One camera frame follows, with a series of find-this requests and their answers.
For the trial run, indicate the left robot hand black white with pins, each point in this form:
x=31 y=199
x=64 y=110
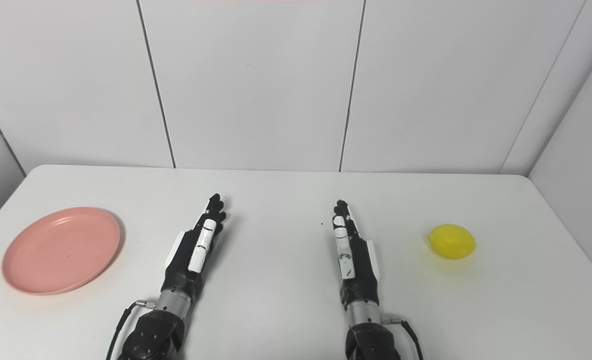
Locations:
x=192 y=260

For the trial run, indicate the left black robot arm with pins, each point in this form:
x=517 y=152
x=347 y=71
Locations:
x=158 y=327

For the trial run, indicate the pink plate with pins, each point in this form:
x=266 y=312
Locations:
x=62 y=250

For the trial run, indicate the yellow lemon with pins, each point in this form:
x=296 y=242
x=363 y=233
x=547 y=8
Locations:
x=452 y=241

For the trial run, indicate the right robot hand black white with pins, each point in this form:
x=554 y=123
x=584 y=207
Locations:
x=356 y=265

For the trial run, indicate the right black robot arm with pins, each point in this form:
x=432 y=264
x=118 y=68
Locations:
x=368 y=332

